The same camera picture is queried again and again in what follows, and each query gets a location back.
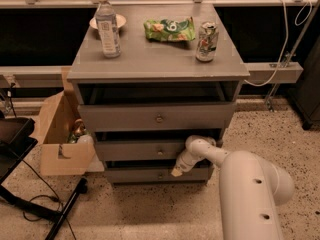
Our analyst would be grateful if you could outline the grey top drawer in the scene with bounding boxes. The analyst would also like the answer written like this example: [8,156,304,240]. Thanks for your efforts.
[78,103,235,132]

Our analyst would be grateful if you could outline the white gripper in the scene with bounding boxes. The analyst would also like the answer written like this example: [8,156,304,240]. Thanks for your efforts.
[171,146,204,177]

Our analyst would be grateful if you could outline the black stand with legs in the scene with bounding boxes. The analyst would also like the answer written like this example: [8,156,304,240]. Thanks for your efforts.
[0,112,89,240]

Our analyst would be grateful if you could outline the green chip bag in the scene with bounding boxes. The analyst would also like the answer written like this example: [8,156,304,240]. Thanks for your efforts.
[143,17,195,42]

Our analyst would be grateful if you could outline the black floor cable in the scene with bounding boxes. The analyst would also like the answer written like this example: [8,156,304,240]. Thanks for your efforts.
[9,150,78,240]

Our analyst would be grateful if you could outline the open cardboard box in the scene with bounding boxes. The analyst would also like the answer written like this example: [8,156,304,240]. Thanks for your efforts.
[35,66,95,176]

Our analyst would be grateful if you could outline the white green soda can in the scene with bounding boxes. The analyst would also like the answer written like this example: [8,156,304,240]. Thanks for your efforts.
[196,21,219,62]

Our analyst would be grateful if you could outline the grey drawer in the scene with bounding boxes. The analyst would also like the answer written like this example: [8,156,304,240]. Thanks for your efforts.
[95,139,185,161]
[78,103,235,132]
[105,166,213,184]

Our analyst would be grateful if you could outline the grey wooden drawer cabinet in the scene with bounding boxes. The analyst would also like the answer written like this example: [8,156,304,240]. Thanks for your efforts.
[67,4,249,171]

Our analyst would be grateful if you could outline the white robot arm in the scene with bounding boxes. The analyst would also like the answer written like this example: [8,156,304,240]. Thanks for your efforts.
[171,135,294,240]

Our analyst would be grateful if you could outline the dark cabinet at right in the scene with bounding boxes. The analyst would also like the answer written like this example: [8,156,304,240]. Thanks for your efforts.
[289,42,320,130]

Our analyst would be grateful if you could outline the white cable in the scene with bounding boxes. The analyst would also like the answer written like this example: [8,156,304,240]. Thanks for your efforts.
[244,0,316,88]

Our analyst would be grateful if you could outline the bottles inside cardboard box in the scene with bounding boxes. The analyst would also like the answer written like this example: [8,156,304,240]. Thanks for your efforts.
[67,119,93,144]

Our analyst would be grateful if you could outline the grey bottom drawer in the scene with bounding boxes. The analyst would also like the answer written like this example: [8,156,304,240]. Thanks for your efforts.
[105,166,213,184]

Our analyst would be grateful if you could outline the clear plastic water bottle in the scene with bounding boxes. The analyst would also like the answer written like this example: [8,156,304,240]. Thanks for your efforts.
[95,0,121,58]

